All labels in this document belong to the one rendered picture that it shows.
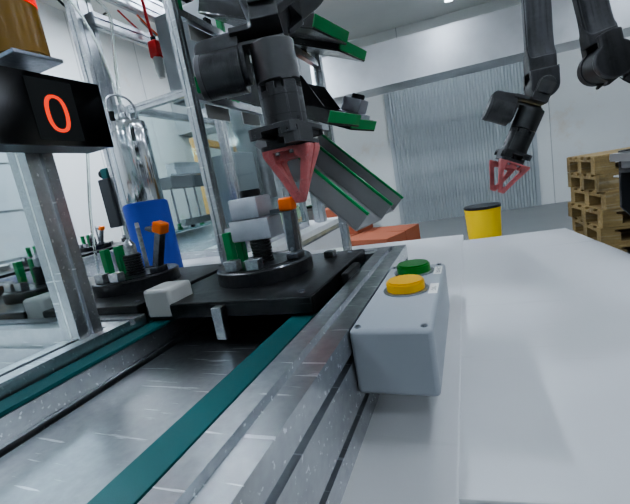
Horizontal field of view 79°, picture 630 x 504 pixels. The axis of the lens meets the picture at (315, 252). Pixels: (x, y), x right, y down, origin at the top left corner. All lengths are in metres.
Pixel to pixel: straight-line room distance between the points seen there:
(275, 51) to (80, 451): 0.45
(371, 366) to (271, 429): 0.14
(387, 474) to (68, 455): 0.25
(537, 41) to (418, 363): 0.89
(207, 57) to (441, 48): 5.79
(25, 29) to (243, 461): 0.44
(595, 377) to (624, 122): 8.21
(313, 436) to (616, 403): 0.27
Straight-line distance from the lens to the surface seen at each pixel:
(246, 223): 0.54
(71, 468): 0.37
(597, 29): 1.13
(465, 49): 6.27
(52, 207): 0.52
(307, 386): 0.26
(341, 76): 6.28
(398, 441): 0.37
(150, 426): 0.37
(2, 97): 0.47
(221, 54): 0.54
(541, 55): 1.08
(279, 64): 0.52
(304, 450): 0.26
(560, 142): 8.27
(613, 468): 0.37
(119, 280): 0.67
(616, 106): 8.58
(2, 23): 0.51
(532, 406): 0.42
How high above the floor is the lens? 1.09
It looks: 10 degrees down
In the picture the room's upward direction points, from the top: 10 degrees counter-clockwise
